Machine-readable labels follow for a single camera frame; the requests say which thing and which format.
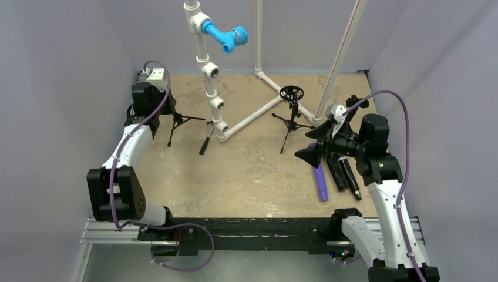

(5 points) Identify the purple microphone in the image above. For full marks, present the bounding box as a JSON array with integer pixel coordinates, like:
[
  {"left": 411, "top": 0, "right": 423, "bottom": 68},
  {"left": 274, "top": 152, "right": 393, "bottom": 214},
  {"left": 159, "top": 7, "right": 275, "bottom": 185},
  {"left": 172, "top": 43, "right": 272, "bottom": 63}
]
[{"left": 314, "top": 164, "right": 328, "bottom": 202}]

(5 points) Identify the small black tripod stand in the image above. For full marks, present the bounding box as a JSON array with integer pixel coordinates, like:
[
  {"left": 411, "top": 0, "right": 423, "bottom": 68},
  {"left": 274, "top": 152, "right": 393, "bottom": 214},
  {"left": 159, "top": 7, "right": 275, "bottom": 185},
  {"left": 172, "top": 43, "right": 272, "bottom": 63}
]
[{"left": 167, "top": 112, "right": 206, "bottom": 147}]

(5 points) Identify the black speckled condenser microphone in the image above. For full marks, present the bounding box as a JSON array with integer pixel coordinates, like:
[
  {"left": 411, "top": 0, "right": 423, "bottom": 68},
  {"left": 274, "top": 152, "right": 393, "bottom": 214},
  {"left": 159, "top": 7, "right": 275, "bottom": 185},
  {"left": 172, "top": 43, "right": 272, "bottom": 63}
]
[{"left": 326, "top": 154, "right": 349, "bottom": 192}]

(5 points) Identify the small dark grey microphone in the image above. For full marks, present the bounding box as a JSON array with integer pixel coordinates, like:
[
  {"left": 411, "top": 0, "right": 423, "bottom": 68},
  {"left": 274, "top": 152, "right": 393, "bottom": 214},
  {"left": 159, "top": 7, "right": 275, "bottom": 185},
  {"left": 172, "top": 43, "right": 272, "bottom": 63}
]
[{"left": 338, "top": 156, "right": 362, "bottom": 200}]

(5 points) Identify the black round-base microphone stand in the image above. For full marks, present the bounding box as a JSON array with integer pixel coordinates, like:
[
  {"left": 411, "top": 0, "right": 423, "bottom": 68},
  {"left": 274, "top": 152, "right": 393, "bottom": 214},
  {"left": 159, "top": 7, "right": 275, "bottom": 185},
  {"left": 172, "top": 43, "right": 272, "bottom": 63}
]
[{"left": 345, "top": 95, "right": 369, "bottom": 122}]

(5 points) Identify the black tripod stand with shockmount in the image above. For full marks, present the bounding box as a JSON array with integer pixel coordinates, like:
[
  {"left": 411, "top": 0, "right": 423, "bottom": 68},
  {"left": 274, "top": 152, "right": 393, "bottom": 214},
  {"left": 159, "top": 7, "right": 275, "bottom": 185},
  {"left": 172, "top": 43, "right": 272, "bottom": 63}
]
[{"left": 271, "top": 85, "right": 315, "bottom": 154}]

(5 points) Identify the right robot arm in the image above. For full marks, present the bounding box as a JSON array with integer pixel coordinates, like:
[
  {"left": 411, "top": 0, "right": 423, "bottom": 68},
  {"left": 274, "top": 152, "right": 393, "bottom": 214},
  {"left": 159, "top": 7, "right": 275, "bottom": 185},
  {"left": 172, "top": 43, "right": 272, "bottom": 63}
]
[{"left": 295, "top": 114, "right": 440, "bottom": 281}]

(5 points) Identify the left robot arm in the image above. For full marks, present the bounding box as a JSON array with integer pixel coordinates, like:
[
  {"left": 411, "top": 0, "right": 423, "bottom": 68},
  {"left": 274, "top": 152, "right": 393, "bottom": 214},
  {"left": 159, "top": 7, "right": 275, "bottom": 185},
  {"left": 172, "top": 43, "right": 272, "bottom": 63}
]
[{"left": 86, "top": 82, "right": 175, "bottom": 240}]

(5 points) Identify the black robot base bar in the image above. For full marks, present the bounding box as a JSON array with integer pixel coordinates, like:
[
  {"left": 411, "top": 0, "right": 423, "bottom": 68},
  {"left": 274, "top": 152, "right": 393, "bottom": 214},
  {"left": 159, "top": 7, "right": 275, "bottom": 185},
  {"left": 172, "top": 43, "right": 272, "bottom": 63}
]
[{"left": 137, "top": 208, "right": 362, "bottom": 256}]

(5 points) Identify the blue plastic faucet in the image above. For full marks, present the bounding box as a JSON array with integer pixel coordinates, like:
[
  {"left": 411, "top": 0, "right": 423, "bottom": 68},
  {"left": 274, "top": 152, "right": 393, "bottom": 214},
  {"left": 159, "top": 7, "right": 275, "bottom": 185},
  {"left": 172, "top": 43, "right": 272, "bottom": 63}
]
[{"left": 201, "top": 21, "right": 248, "bottom": 54}]

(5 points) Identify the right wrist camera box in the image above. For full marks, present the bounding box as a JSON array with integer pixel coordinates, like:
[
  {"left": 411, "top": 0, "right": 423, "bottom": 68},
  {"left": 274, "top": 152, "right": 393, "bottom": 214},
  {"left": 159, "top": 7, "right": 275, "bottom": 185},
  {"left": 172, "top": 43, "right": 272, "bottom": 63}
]
[{"left": 325, "top": 102, "right": 346, "bottom": 137}]

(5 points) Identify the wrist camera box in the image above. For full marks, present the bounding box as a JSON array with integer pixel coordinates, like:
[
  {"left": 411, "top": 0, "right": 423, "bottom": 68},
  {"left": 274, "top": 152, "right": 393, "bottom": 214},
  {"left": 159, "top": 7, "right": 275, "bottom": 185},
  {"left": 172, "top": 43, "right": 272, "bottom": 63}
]
[
  {"left": 325, "top": 102, "right": 346, "bottom": 137},
  {"left": 146, "top": 68, "right": 168, "bottom": 92}
]

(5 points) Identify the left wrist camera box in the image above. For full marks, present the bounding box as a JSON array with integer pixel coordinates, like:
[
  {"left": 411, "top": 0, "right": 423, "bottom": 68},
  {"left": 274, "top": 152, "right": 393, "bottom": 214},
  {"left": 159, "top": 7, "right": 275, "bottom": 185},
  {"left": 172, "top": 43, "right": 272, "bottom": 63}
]
[{"left": 146, "top": 68, "right": 168, "bottom": 92}]

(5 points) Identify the hammer with black handle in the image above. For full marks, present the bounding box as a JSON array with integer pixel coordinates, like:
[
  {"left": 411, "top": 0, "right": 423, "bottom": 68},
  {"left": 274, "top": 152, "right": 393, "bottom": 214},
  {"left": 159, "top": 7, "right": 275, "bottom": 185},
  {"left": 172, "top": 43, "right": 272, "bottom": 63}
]
[{"left": 199, "top": 121, "right": 215, "bottom": 155}]

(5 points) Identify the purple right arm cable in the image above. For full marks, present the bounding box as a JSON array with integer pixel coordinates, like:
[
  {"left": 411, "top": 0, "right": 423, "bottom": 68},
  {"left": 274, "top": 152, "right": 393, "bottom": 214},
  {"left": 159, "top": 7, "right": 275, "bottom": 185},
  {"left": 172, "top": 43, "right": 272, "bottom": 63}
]
[{"left": 340, "top": 90, "right": 429, "bottom": 282}]

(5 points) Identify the white PVC pipe frame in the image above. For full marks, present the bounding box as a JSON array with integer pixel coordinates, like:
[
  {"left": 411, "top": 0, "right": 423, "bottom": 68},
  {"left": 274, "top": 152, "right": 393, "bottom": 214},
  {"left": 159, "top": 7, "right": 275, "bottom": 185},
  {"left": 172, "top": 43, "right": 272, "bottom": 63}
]
[{"left": 183, "top": 1, "right": 367, "bottom": 143}]

